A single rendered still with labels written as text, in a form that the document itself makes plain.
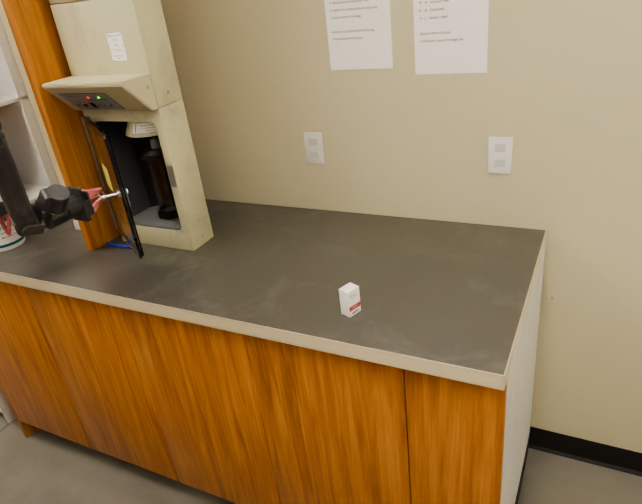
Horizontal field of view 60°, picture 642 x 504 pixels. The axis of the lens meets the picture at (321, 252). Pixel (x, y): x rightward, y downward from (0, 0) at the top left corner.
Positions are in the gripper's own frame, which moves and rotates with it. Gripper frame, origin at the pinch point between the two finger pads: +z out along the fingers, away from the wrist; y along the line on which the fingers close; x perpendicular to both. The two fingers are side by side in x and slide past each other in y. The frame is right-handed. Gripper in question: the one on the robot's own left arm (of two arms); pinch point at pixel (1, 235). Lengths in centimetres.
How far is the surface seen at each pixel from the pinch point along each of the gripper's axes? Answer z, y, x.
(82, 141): -19.4, 32.6, -9.0
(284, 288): 17, 18, -87
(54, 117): -29.4, 25.5, -9.0
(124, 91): -37, 22, -45
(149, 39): -49, 35, -46
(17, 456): 110, -5, 50
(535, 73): -27, 74, -144
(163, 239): 13.9, 31.4, -33.4
